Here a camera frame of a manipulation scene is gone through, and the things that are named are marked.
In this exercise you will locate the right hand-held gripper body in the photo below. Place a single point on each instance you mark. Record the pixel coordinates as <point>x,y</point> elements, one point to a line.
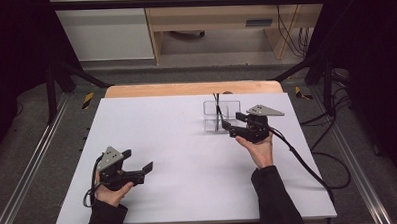
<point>255,130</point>

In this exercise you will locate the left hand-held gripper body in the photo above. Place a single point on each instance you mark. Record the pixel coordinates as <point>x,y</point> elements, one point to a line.
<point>113,176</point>

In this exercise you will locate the clear plastic pen holder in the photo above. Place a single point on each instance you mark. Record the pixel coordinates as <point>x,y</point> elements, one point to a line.
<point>210,120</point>

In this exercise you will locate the person's left hand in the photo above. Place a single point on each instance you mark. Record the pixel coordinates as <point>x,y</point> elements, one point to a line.
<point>112,196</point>

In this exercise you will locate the person's right hand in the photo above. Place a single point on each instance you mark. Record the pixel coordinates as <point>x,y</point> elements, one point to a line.
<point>263,153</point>

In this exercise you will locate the yellow black tape strip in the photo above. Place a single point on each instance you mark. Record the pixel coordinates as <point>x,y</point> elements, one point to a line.
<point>88,100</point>
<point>301,93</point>

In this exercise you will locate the black metal stand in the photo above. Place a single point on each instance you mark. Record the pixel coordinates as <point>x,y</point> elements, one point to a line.
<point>327,87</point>
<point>51,97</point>

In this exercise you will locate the office chair base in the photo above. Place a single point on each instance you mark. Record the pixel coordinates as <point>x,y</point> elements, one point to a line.
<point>187,34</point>

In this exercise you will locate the wooden desk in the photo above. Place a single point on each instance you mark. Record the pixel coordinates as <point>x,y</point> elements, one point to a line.
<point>216,18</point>

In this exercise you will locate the white cabinet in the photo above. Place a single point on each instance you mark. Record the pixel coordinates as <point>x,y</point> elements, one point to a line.
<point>107,35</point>

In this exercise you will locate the black metal crossbar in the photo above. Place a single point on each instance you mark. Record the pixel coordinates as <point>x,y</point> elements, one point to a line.
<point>182,2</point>

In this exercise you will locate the black curtain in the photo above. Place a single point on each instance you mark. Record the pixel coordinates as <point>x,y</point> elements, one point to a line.
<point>14,65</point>
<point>375,69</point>

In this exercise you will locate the aluminium floor rail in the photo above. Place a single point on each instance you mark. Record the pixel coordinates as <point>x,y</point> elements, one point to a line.
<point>28,164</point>
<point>358,173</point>

